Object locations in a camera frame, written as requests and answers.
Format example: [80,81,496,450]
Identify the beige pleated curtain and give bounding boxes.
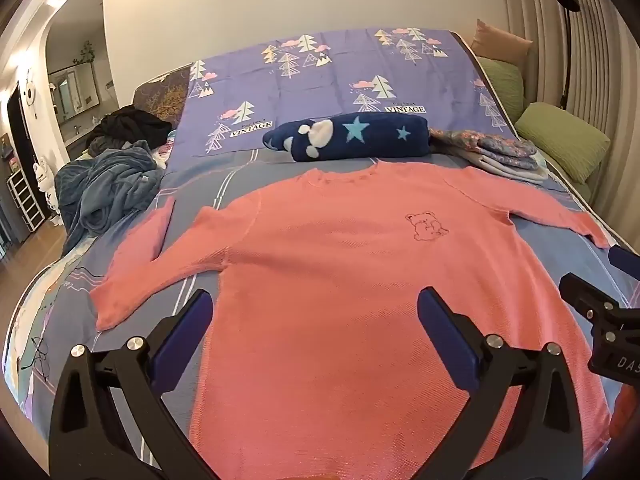
[510,0,640,261]

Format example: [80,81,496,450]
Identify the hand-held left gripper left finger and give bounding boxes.
[48,289,221,480]

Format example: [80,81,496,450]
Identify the pink sweater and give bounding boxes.
[89,162,612,480]

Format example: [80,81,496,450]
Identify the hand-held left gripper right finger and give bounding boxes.
[417,287,613,480]

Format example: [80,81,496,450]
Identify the folded floral garment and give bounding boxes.
[430,129,538,171]

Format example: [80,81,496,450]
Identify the black wall screen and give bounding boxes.
[6,84,32,163]

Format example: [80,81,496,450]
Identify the navy star-print fleece blanket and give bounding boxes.
[263,112,433,162]

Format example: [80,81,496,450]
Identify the white cat figurine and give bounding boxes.
[32,156,58,211]

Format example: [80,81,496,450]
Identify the purple tree-print sheet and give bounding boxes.
[170,26,523,157]

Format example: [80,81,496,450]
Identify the green covered sofa seat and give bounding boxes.
[547,152,598,203]

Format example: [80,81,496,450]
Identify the large green pillow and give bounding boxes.
[515,101,612,183]

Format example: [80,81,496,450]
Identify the wall mirror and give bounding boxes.
[48,62,98,121]

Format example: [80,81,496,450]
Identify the black eyeglasses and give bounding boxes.
[17,335,58,391]

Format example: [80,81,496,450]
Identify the blue fleece blanket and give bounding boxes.
[55,139,163,256]

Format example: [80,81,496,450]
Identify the peach pillow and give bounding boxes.
[471,18,533,63]

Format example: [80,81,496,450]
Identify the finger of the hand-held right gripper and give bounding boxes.
[607,244,640,281]
[558,272,640,326]

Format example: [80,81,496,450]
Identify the white wall clock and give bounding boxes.
[20,72,38,111]

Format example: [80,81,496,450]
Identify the blue-grey striped bed sheet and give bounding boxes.
[10,135,640,480]

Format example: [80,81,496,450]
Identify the white shelf unit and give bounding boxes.
[7,167,43,233]

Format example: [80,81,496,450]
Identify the stack of folded clothes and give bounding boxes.
[462,152,551,184]

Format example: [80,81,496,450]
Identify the black clothing pile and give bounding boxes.
[86,106,173,153]

